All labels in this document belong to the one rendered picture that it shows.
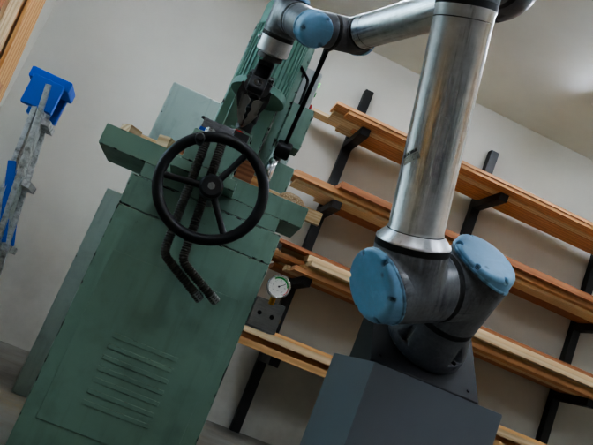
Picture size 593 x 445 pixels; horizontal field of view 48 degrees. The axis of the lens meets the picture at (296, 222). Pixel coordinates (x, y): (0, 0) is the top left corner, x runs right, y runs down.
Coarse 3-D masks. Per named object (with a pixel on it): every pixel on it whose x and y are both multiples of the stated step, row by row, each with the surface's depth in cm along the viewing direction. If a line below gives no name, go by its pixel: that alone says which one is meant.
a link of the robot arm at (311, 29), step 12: (288, 12) 170; (300, 12) 166; (312, 12) 164; (324, 12) 165; (288, 24) 169; (300, 24) 164; (312, 24) 164; (324, 24) 165; (336, 24) 169; (300, 36) 165; (312, 36) 165; (324, 36) 167; (336, 36) 169; (312, 48) 168; (324, 48) 173
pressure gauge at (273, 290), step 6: (276, 276) 176; (282, 276) 176; (270, 282) 175; (276, 282) 176; (282, 282) 176; (288, 282) 176; (270, 288) 175; (276, 288) 175; (282, 288) 176; (288, 288) 176; (270, 294) 175; (276, 294) 175; (282, 294) 175; (270, 300) 177
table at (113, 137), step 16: (112, 128) 181; (112, 144) 181; (128, 144) 181; (144, 144) 182; (112, 160) 197; (128, 160) 188; (144, 160) 181; (176, 160) 173; (224, 192) 180; (240, 192) 184; (256, 192) 185; (272, 208) 185; (288, 208) 186; (304, 208) 186; (288, 224) 188
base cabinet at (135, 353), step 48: (144, 240) 178; (96, 288) 174; (144, 288) 176; (240, 288) 180; (96, 336) 172; (144, 336) 174; (192, 336) 176; (48, 384) 169; (96, 384) 170; (144, 384) 172; (192, 384) 174; (48, 432) 167; (96, 432) 169; (144, 432) 170; (192, 432) 173
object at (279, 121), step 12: (252, 36) 228; (240, 60) 227; (300, 72) 229; (300, 84) 229; (228, 96) 224; (228, 108) 223; (288, 108) 226; (216, 120) 222; (276, 120) 225; (276, 132) 224; (264, 144) 223; (264, 156) 222
